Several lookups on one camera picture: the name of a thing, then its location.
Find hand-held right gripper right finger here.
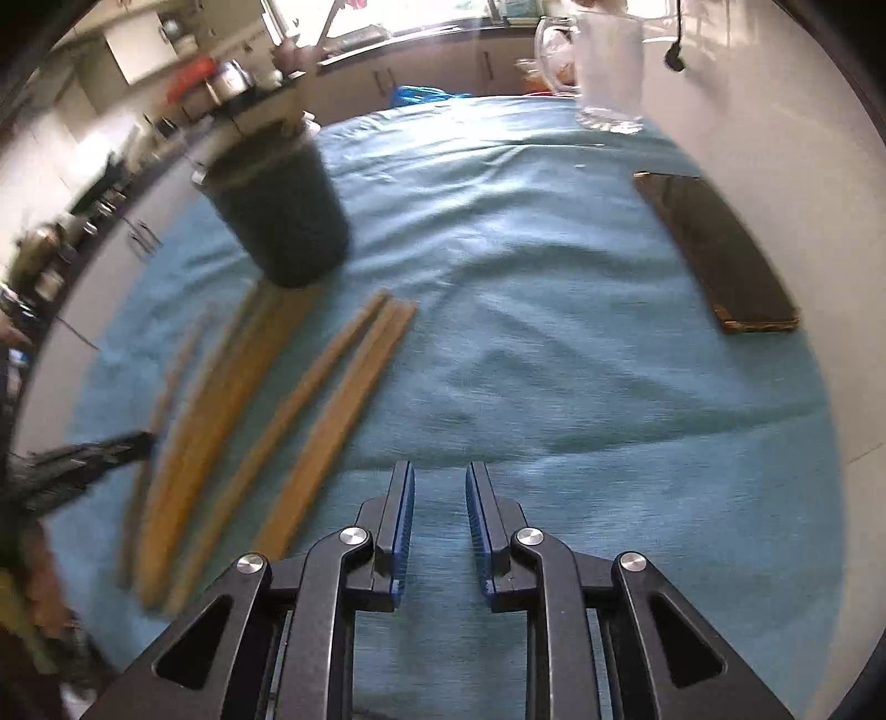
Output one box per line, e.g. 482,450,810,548
465,460,797,720

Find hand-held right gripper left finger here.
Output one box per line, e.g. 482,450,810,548
83,460,416,720

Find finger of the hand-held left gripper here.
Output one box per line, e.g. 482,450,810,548
28,430,157,480

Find row of wooden chopsticks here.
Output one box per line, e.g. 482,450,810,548
117,289,420,617

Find dark cylindrical cup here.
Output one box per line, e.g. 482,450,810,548
192,125,353,290

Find person's left forearm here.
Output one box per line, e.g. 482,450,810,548
0,568,119,720

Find person's left hand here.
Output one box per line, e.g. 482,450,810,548
24,522,80,628

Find blue tablecloth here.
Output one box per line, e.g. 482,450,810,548
69,93,849,720

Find black smartphone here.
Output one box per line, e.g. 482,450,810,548
633,172,800,337

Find red pot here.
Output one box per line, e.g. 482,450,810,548
162,55,219,105

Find stainless steel pot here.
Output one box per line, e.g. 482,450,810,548
208,59,254,98

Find white upper kitchen cabinets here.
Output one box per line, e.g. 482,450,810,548
69,0,278,88

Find blue plastic bag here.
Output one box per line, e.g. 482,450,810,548
391,84,472,108

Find orange plastic bag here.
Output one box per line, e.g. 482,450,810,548
516,59,579,94

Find clear glass mug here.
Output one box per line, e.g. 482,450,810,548
533,7,648,136

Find kitchen window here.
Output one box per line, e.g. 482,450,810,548
263,0,555,35

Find black power cable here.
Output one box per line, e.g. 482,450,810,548
663,0,688,74

